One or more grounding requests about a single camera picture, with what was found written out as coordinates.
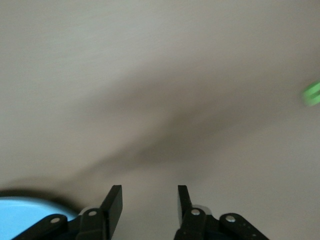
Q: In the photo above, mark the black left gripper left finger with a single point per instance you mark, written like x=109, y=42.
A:
x=112, y=215

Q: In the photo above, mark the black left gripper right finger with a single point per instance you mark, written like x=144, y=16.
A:
x=190, y=220

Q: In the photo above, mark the green foam letter n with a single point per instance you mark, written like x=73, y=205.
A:
x=311, y=93

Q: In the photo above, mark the blue plate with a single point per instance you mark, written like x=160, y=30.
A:
x=15, y=215

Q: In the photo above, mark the brown table cover sheet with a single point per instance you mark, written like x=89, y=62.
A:
x=150, y=50

